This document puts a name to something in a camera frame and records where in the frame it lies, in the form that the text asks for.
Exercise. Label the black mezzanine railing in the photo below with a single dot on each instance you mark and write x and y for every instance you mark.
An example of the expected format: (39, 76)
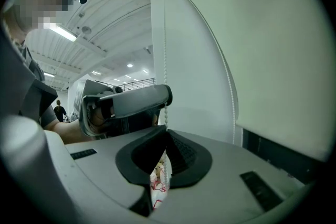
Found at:
(136, 84)

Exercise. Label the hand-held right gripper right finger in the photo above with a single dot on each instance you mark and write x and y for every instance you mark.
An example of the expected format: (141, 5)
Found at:
(223, 191)

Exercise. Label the white roller window blind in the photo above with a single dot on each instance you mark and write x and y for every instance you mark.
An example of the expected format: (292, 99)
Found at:
(262, 47)

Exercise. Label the black chest-mounted display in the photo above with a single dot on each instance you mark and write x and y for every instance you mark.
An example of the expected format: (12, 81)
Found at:
(39, 97)

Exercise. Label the person's left forearm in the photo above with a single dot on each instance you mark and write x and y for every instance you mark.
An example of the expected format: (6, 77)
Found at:
(68, 133)

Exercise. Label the round ceiling smoke detector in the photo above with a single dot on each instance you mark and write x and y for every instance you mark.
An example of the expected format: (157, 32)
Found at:
(86, 30)

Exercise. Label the person's left hand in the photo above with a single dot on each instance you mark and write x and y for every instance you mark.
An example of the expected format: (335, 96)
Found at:
(102, 116)

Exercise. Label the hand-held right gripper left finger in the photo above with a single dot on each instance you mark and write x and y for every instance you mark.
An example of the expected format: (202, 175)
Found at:
(105, 165)

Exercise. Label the person's head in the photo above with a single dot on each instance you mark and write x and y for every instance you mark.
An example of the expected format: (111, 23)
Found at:
(39, 2)

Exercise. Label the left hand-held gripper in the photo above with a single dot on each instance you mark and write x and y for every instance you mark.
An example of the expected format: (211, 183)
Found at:
(78, 97)

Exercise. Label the fluorescent ceiling tube light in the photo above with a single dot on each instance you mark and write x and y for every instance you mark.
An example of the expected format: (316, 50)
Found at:
(61, 31)

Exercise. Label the person's grey shirt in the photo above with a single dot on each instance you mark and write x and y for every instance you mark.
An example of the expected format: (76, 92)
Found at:
(50, 116)

